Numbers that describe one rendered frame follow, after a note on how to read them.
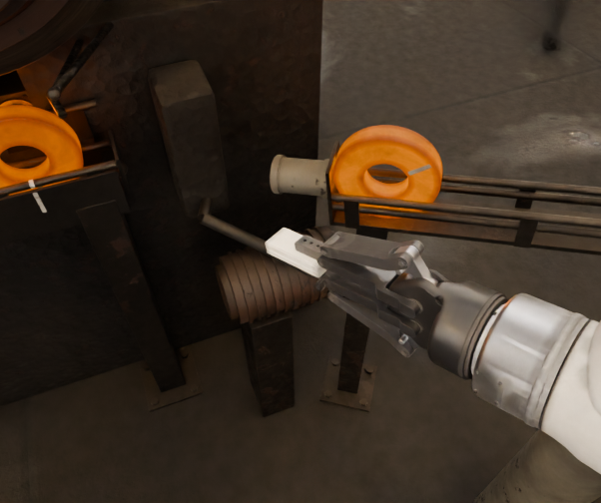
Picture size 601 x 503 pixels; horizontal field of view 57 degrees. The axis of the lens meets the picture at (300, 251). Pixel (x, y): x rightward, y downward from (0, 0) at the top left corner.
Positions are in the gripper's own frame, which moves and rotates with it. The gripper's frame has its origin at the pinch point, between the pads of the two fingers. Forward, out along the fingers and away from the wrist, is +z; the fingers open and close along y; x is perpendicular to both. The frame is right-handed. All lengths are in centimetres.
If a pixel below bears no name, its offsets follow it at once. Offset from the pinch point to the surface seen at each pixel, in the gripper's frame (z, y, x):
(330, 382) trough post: 28, 76, 27
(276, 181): 21.8, 9.5, 17.6
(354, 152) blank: 10.7, 4.3, 23.1
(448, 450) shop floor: -2, 84, 32
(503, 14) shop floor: 75, 58, 215
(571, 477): -27, 43, 17
